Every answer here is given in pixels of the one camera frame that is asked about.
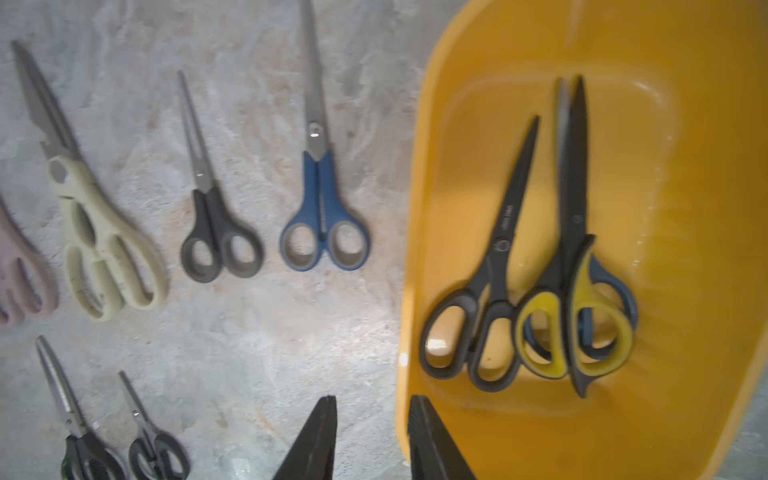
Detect cream kitchen scissors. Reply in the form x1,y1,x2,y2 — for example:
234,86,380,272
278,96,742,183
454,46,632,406
10,40,168,322

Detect blue scissors under yellow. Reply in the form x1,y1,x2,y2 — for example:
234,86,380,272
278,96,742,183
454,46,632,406
523,256,638,361

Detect tiny black scissors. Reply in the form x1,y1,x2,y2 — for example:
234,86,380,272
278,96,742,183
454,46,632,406
118,371,191,480

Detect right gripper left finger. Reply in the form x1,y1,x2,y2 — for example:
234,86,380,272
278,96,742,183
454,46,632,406
273,395,338,480

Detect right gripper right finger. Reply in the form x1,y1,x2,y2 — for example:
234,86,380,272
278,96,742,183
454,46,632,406
407,395,476,480

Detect small black scissors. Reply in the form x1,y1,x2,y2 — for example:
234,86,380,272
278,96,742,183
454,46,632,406
177,72,264,283

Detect large black scissors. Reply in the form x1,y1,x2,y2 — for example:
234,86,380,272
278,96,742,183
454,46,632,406
35,335,127,480

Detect blue handled scissors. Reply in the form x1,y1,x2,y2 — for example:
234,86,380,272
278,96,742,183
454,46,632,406
279,1,370,272

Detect pink scissors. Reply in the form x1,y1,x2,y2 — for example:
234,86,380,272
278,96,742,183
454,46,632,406
1,202,58,329

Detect yellow black handled scissors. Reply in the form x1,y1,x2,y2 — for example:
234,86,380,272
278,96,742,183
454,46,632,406
512,76,635,397

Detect yellow storage tray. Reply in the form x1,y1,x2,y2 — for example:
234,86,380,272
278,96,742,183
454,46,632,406
396,1,767,479

